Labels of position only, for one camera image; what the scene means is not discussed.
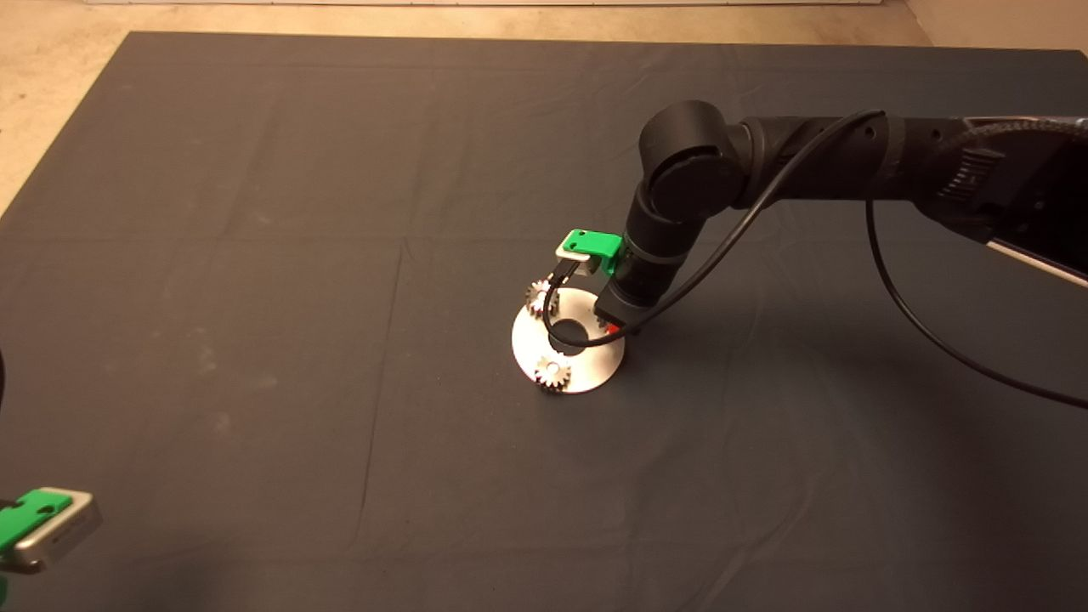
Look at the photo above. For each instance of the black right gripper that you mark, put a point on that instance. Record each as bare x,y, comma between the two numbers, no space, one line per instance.
629,302

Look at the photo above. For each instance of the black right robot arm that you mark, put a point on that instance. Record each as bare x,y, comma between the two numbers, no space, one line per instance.
816,161

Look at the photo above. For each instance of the round metal carrier plate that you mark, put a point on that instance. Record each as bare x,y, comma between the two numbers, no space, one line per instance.
595,370

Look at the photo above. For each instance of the dark grey table cloth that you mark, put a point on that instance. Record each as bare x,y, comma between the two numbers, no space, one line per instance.
340,255

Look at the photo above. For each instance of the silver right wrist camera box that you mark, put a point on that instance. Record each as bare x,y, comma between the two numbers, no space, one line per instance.
578,259

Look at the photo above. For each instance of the green right camera mount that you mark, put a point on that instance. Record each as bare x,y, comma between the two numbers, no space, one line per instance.
599,245

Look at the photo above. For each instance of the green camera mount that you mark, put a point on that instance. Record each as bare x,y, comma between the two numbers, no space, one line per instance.
30,516
599,245

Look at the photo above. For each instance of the green left camera mount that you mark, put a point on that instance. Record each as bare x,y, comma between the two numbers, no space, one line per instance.
30,516

